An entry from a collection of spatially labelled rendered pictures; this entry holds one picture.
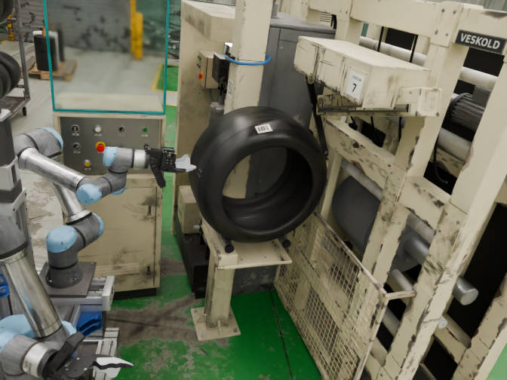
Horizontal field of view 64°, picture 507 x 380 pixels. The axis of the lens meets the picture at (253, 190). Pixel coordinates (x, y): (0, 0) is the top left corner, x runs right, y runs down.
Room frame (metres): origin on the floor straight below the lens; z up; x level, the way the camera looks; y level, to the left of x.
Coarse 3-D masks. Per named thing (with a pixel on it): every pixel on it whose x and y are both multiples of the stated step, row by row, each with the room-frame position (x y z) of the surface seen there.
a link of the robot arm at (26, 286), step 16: (0, 224) 0.84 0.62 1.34; (0, 240) 0.82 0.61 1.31; (16, 240) 0.86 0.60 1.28; (0, 256) 0.83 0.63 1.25; (16, 256) 0.85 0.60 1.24; (16, 272) 0.83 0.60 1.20; (32, 272) 0.86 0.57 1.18; (16, 288) 0.82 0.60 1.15; (32, 288) 0.84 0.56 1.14; (32, 304) 0.83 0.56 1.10; (48, 304) 0.85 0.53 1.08; (32, 320) 0.82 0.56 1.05; (48, 320) 0.83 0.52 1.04; (48, 336) 0.81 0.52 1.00; (64, 336) 0.84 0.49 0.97
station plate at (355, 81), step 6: (354, 72) 1.47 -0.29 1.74; (354, 78) 1.46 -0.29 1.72; (360, 78) 1.43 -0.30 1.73; (348, 84) 1.49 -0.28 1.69; (354, 84) 1.45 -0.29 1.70; (360, 84) 1.42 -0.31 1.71; (348, 90) 1.48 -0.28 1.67; (354, 90) 1.45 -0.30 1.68; (360, 90) 1.41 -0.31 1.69; (354, 96) 1.44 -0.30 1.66
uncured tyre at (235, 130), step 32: (224, 128) 1.59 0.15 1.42; (288, 128) 1.59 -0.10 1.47; (192, 160) 1.62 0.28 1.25; (224, 160) 1.47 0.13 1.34; (288, 160) 1.89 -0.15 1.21; (320, 160) 1.63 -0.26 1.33; (192, 192) 1.62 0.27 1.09; (288, 192) 1.87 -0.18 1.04; (320, 192) 1.64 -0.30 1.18; (224, 224) 1.48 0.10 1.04; (256, 224) 1.72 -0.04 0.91; (288, 224) 1.59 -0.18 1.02
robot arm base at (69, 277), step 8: (48, 264) 1.33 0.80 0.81; (72, 264) 1.34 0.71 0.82; (80, 264) 1.41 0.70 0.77; (48, 272) 1.32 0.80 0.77; (56, 272) 1.31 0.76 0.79; (64, 272) 1.32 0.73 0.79; (72, 272) 1.34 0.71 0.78; (80, 272) 1.37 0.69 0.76; (48, 280) 1.30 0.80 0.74; (56, 280) 1.30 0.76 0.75; (64, 280) 1.31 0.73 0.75; (72, 280) 1.32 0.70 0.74; (80, 280) 1.36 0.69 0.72
